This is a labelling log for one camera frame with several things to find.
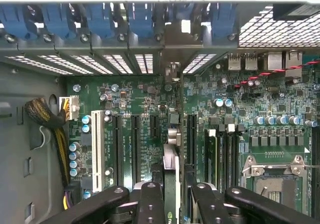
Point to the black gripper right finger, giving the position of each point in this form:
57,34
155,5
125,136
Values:
207,201

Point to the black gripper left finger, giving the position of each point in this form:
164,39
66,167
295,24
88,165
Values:
150,204

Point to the long black expansion slot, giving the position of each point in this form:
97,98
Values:
192,134
117,146
136,146

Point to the CPU socket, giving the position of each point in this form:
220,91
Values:
275,191

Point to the socket locking lever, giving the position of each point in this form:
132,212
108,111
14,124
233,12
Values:
275,168

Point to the short black expansion slot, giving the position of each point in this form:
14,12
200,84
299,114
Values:
154,126

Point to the white PCI expansion slot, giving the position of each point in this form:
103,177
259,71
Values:
97,146

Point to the green motherboard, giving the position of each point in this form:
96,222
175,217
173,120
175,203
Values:
140,101

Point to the white power connector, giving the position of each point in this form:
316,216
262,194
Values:
73,108

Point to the silver USB port block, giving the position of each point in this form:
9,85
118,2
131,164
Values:
235,63

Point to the silver network port block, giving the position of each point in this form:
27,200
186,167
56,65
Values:
275,62

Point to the open PC case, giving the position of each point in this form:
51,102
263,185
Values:
25,84

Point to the blue slot clip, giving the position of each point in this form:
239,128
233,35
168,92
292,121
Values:
223,22
100,22
13,22
56,22
141,22

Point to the black labelled block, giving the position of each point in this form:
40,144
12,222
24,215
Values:
287,13

